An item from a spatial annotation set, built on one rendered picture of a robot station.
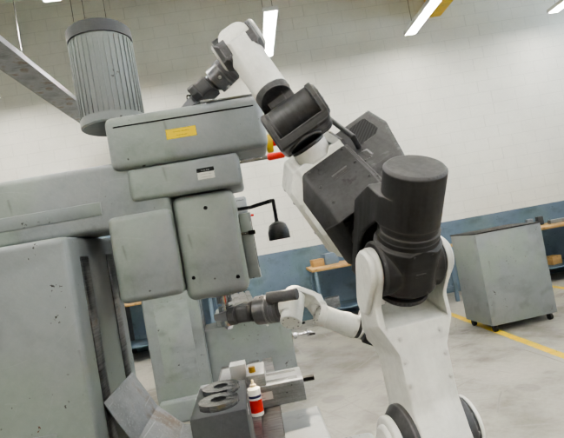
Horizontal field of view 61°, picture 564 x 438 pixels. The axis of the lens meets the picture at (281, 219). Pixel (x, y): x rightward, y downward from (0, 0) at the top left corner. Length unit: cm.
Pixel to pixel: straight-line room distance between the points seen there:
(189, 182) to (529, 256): 499
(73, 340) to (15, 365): 16
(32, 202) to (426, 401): 119
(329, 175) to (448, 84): 809
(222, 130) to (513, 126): 825
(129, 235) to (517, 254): 499
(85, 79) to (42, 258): 56
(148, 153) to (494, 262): 479
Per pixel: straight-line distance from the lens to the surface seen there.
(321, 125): 113
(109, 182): 151
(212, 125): 147
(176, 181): 146
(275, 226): 158
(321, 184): 110
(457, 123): 902
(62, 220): 155
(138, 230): 147
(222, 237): 146
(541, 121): 973
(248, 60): 123
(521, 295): 600
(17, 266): 147
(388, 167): 87
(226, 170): 145
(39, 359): 147
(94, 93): 160
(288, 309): 143
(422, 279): 95
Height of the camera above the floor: 146
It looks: 2 degrees up
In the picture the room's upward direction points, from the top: 10 degrees counter-clockwise
